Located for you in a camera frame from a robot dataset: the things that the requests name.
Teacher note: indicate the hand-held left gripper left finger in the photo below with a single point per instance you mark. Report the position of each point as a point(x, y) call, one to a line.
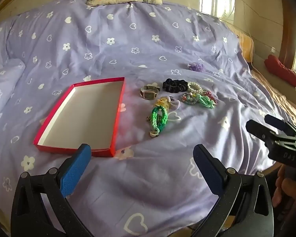
point(75, 171)

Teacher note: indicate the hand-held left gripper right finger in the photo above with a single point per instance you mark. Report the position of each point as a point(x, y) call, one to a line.
point(209, 171)

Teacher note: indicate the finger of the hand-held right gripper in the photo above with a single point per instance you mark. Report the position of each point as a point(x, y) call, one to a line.
point(259, 130)
point(276, 124)

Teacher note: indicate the red cardboard box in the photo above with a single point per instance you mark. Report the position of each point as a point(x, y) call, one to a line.
point(83, 113)

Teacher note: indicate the pink hair clip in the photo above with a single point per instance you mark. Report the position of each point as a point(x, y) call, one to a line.
point(209, 94)

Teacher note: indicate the yellow claw clip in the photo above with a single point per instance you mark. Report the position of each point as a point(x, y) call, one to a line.
point(161, 101)

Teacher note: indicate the black scrunchie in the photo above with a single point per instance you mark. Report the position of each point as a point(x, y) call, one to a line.
point(167, 85)

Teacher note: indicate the gold square wristwatch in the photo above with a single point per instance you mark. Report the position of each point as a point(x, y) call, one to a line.
point(148, 94)

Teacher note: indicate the person's right hand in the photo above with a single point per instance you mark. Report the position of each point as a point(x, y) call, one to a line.
point(288, 190)

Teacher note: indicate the orange bed sheet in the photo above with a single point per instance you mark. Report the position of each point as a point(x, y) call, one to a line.
point(273, 91)

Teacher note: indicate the red cushion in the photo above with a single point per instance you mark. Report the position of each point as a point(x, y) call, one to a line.
point(281, 69)

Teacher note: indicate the purple scrunchie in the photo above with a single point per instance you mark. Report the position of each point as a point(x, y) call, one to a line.
point(196, 66)

